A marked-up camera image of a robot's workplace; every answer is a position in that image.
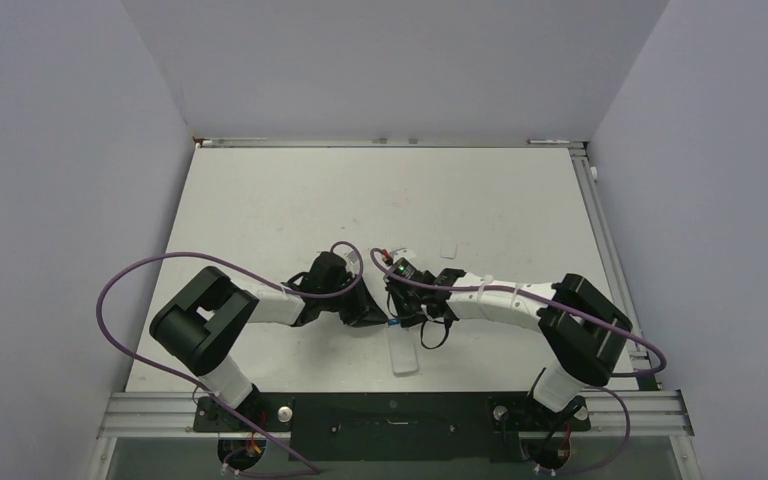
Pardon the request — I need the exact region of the white air conditioner remote control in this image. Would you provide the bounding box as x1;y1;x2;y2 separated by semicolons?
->
386;323;419;377

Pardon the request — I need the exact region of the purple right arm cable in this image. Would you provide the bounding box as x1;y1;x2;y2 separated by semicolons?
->
369;248;668;378

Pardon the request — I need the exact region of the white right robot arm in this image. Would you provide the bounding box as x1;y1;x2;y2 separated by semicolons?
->
384;258;633;428

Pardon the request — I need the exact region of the aluminium frame rail right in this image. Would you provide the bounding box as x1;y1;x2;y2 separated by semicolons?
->
569;146;695;439

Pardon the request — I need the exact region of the aluminium frame rail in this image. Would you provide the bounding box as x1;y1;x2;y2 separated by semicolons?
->
569;146;695;439
194;137;587;150

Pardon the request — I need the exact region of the white battery compartment cover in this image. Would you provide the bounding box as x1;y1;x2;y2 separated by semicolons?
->
440;242;458;260

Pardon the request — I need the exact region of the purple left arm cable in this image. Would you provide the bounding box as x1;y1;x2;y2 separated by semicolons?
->
96;241;365;399

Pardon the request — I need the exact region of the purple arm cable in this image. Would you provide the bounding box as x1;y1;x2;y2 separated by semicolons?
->
369;248;668;378
96;241;365;399

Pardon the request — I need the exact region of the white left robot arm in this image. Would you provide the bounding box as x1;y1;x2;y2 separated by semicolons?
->
149;252;388;430

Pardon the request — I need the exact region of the aluminium frame rail back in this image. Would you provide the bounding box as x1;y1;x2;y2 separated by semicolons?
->
194;137;587;150

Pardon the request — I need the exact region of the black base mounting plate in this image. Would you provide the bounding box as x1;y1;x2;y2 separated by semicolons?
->
193;390;592;464

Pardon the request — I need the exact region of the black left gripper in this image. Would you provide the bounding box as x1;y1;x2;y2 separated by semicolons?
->
320;273;387;327

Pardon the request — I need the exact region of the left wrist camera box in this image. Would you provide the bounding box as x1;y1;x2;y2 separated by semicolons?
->
343;249;362;272

